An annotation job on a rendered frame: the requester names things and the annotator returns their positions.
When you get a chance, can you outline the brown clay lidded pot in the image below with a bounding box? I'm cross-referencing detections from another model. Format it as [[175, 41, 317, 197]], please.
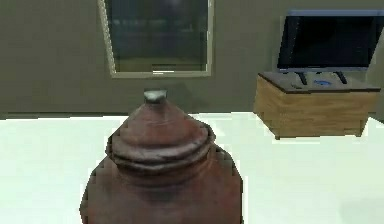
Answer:
[[78, 88, 245, 224]]

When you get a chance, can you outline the pale framed window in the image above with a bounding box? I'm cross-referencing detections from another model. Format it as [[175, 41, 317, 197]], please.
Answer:
[[97, 0, 215, 79]]

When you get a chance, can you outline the wooden television stand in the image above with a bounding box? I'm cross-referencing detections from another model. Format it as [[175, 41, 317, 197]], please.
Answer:
[[253, 71, 382, 141]]

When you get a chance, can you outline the black flat television set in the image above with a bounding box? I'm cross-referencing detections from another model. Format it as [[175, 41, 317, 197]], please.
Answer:
[[276, 9, 384, 86]]

